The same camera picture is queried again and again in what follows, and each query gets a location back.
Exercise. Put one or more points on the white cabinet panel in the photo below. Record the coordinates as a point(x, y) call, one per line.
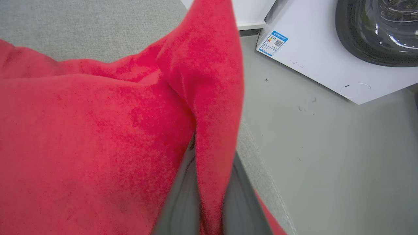
point(251, 11)

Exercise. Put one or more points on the red white sports jersey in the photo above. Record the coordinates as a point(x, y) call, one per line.
point(98, 130)

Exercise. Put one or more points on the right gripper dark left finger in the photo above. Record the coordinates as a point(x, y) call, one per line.
point(179, 209)

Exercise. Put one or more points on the white washing machine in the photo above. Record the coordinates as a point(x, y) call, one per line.
point(313, 49)

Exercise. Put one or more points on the dark glass washer door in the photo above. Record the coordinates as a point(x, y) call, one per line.
point(359, 39)

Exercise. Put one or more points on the blue white energy label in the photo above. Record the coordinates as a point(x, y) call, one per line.
point(273, 43)

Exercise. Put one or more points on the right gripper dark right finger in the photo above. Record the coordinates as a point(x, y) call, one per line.
point(243, 212)

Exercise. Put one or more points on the round white filter cover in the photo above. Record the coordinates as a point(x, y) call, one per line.
point(355, 91)

